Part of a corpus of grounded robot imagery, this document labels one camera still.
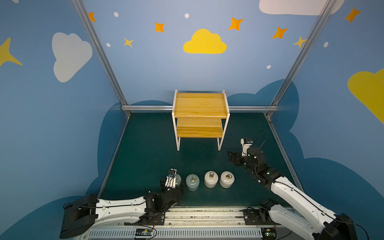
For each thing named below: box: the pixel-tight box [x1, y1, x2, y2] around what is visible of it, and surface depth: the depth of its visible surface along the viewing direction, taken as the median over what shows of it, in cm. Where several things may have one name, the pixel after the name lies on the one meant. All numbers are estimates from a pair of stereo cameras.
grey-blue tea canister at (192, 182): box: [185, 173, 200, 192], surface depth 81 cm
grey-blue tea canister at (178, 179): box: [175, 173, 182, 186], surface depth 81 cm
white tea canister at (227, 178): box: [219, 170, 235, 189], surface depth 82 cm
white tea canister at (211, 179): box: [204, 170, 219, 189], surface depth 82 cm
